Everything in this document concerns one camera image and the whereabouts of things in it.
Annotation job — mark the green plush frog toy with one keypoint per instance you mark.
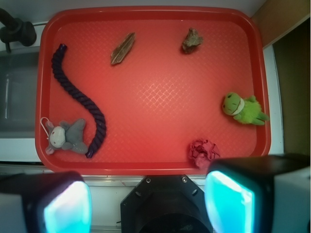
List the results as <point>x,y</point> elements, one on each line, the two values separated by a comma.
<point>244,110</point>

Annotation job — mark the brown rough rock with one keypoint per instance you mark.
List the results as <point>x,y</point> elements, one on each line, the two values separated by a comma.
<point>191,41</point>

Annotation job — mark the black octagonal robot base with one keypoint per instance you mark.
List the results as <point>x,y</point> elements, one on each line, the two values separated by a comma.
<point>165,204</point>

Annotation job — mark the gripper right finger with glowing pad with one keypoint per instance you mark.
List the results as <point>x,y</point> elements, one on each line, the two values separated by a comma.
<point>268,194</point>

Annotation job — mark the grey plush elephant toy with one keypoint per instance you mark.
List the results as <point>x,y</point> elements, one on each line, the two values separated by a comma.
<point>64,136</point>

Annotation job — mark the brown wood bark piece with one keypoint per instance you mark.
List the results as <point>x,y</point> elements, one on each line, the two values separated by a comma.
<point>120,52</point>

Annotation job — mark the crumpled red paper ball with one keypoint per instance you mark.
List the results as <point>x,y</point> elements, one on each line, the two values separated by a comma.
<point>202,152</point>

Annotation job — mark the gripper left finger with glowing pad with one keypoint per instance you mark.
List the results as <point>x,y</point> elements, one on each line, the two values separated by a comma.
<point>45,203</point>

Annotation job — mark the black clamp mount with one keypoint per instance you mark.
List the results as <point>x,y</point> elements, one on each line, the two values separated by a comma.
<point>16,30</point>

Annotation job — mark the grey metal bin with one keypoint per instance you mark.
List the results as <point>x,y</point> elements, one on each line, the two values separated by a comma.
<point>18,81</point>

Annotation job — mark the red plastic tray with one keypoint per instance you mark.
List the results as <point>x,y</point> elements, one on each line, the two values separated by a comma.
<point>158,99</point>

